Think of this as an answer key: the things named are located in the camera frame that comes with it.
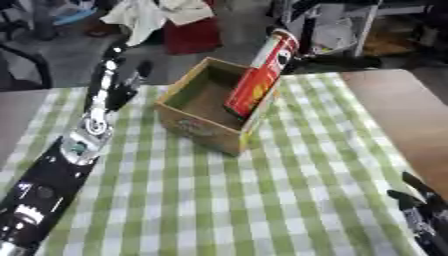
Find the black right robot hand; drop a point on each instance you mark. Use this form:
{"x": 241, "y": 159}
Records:
{"x": 421, "y": 196}

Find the black chair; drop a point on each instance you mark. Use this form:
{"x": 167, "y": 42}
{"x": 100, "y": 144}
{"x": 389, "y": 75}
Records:
{"x": 23, "y": 63}

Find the tan cardboard box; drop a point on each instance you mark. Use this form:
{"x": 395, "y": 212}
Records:
{"x": 205, "y": 106}

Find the red bag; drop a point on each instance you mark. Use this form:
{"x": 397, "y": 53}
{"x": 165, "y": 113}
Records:
{"x": 191, "y": 36}

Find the white cloth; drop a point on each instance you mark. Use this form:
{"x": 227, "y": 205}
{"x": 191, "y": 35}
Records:
{"x": 153, "y": 16}

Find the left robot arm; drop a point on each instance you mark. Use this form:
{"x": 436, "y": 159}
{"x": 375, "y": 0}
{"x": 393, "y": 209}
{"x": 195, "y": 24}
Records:
{"x": 52, "y": 176}

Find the white metal rack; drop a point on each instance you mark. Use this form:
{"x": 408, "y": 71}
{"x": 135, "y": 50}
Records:
{"x": 356, "y": 20}

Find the white plastic bag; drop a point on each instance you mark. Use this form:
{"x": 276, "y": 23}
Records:
{"x": 332, "y": 36}

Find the red cylindrical can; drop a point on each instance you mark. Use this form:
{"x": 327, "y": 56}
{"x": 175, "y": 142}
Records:
{"x": 261, "y": 75}

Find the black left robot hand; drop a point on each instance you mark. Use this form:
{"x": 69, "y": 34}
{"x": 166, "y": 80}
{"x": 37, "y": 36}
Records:
{"x": 111, "y": 87}

